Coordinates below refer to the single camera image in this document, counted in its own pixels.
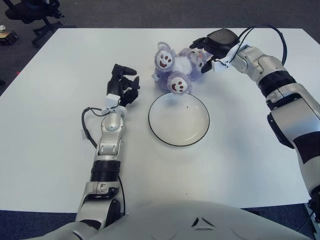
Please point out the silver robot torso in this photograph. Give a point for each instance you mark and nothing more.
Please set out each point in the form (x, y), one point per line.
(175, 220)

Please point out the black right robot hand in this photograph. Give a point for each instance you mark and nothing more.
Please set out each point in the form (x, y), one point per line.
(220, 41)

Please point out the small white object on floor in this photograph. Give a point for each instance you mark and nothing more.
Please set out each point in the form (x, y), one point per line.
(2, 27)

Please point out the purple plush bunny doll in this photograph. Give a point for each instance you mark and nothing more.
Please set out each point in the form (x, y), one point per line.
(182, 67)

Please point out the black office chair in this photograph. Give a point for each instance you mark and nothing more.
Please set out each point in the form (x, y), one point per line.
(22, 13)

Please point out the white plate with black rim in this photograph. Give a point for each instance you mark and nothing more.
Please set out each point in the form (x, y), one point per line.
(178, 122)

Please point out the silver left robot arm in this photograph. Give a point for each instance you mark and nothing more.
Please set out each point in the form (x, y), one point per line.
(110, 140)

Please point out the yellow and black box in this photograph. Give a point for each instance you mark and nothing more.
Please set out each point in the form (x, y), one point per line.
(8, 37)

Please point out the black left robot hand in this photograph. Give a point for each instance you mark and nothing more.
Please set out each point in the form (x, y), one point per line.
(125, 90)

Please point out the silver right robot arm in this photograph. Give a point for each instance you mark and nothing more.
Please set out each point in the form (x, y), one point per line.
(292, 117)

